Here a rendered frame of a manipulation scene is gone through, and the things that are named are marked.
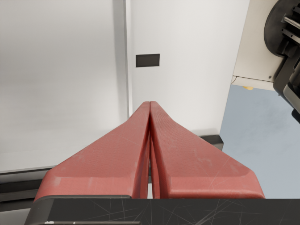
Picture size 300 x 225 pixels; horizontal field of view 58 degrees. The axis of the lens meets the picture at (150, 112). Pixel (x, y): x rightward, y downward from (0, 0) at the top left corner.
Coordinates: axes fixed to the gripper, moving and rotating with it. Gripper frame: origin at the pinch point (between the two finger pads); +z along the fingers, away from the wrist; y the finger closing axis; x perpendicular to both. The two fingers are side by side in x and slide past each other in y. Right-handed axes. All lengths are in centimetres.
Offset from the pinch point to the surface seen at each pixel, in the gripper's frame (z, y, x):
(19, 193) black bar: 15.6, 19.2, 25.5
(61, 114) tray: 18.6, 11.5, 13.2
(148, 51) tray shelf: 20.6, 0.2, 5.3
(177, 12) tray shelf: 21.1, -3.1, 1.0
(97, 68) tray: 19.3, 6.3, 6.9
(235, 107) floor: 119, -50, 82
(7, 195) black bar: 15.3, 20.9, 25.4
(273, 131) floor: 125, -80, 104
